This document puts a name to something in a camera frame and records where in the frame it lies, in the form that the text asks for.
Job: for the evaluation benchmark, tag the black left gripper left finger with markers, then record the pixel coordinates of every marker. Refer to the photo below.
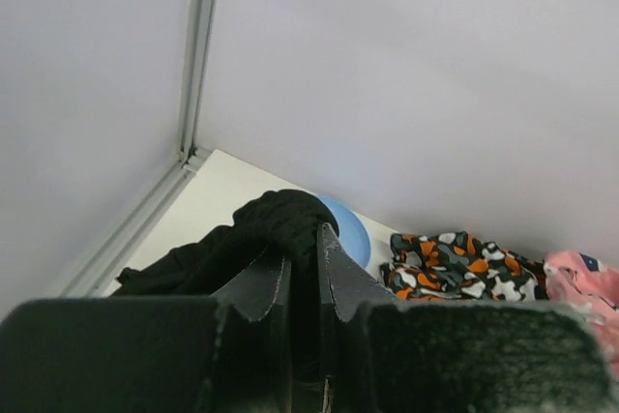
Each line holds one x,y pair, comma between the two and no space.
226,352

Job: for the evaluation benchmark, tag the pink shark print cloth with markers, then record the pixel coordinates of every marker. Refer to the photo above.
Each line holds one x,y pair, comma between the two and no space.
591,289

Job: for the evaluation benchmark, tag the blue plate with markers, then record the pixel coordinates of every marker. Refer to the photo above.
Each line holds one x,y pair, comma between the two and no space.
353,235

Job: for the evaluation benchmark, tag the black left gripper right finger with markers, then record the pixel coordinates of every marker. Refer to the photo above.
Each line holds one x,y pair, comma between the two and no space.
383,354

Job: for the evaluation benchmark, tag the black cloth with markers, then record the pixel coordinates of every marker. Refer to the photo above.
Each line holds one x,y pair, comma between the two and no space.
284,223

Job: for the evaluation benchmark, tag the orange camouflage cloth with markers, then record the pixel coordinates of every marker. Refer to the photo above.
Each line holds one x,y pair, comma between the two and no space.
459,266

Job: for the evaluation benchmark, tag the left aluminium table rail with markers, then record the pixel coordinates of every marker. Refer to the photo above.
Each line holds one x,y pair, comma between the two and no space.
94,273

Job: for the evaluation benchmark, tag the left aluminium frame post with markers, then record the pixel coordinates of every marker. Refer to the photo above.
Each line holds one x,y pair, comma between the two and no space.
200,21

